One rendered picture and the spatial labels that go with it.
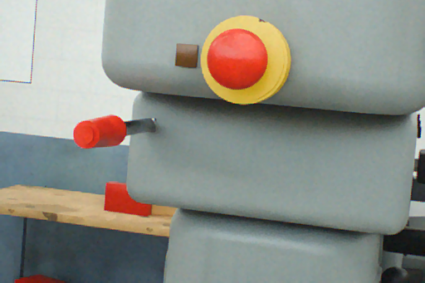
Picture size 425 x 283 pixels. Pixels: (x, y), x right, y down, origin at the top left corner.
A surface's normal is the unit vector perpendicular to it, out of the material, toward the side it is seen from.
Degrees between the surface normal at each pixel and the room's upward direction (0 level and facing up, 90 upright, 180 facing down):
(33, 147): 90
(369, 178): 90
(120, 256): 90
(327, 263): 90
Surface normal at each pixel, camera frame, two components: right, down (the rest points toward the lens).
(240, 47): -0.19, -0.02
